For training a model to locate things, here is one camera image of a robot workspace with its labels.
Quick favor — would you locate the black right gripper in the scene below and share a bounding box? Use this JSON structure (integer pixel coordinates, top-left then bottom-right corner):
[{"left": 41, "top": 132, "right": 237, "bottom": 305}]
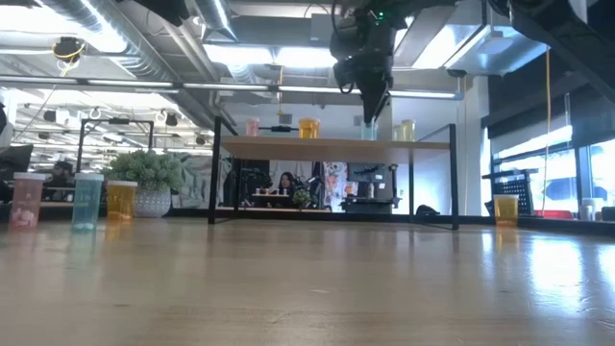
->
[{"left": 331, "top": 21, "right": 398, "bottom": 125}]

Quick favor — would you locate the teal green medicine bottle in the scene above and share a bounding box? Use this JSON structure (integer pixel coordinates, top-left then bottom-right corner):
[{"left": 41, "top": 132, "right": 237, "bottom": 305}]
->
[
  {"left": 71, "top": 172, "right": 105, "bottom": 231},
  {"left": 360, "top": 119, "right": 379, "bottom": 142}
]

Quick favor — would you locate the large orange medicine bottle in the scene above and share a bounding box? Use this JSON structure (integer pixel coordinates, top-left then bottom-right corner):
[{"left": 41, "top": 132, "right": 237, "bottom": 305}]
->
[
  {"left": 493, "top": 194, "right": 520, "bottom": 228},
  {"left": 298, "top": 117, "right": 321, "bottom": 139},
  {"left": 106, "top": 180, "right": 139, "bottom": 221}
]

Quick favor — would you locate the small wooden background shelf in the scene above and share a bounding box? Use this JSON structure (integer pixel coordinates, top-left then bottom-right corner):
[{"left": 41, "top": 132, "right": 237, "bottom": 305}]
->
[{"left": 251, "top": 186, "right": 293, "bottom": 199}]

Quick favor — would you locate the black machine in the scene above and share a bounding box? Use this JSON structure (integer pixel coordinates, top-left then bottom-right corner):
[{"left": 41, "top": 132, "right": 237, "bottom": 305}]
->
[{"left": 346, "top": 161, "right": 401, "bottom": 215}]

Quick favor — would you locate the colourful floral banner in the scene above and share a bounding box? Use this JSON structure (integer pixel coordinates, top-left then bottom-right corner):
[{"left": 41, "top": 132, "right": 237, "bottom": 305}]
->
[{"left": 324, "top": 161, "right": 348, "bottom": 212}]

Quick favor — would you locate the person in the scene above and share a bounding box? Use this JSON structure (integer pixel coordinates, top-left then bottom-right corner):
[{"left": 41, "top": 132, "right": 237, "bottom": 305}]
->
[
  {"left": 45, "top": 161, "right": 78, "bottom": 201},
  {"left": 277, "top": 171, "right": 298, "bottom": 196}
]

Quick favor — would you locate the small green potted plant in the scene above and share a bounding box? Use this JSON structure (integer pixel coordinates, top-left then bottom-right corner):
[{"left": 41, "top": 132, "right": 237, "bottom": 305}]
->
[{"left": 292, "top": 188, "right": 313, "bottom": 209}]

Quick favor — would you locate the black perforated cart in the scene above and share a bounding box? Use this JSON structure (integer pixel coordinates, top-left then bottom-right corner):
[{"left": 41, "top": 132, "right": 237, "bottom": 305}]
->
[{"left": 481, "top": 167, "right": 540, "bottom": 218}]

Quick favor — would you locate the red bin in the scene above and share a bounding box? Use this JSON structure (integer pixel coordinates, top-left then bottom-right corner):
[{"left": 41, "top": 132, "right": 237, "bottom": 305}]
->
[{"left": 533, "top": 209, "right": 576, "bottom": 221}]

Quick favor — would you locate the green potted artificial plant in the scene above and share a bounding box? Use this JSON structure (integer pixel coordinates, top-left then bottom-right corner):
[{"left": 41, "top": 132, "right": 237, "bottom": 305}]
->
[{"left": 103, "top": 149, "right": 186, "bottom": 219}]

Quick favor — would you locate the white cup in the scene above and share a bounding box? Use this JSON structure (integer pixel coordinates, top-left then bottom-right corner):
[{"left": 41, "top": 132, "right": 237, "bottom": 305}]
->
[{"left": 578, "top": 196, "right": 603, "bottom": 222}]

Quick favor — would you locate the long ceiling light bar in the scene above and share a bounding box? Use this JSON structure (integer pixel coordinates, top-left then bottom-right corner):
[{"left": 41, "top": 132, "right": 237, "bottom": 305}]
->
[{"left": 0, "top": 74, "right": 465, "bottom": 102}]

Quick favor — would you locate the black ceiling dome device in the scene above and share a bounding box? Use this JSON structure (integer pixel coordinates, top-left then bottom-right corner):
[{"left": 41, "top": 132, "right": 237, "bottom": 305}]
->
[{"left": 51, "top": 36, "right": 87, "bottom": 64}]

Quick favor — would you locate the black computer monitor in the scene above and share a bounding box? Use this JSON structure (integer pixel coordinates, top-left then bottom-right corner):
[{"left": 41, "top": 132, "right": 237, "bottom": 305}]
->
[{"left": 0, "top": 143, "right": 35, "bottom": 188}]

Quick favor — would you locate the wooden shelf with black frame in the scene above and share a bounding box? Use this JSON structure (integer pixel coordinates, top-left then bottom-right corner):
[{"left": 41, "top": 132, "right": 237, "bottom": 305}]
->
[{"left": 208, "top": 114, "right": 460, "bottom": 231}]

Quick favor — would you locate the yellow hanging cable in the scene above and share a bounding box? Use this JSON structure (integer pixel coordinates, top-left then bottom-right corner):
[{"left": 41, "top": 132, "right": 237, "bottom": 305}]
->
[{"left": 541, "top": 47, "right": 553, "bottom": 216}]

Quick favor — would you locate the round silver ventilation duct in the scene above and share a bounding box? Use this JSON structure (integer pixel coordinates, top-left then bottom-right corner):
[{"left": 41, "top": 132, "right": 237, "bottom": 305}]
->
[{"left": 40, "top": 0, "right": 241, "bottom": 131}]

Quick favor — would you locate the black rig frame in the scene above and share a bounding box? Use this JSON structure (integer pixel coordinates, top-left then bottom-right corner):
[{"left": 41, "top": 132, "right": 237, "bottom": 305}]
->
[{"left": 76, "top": 117, "right": 156, "bottom": 162}]

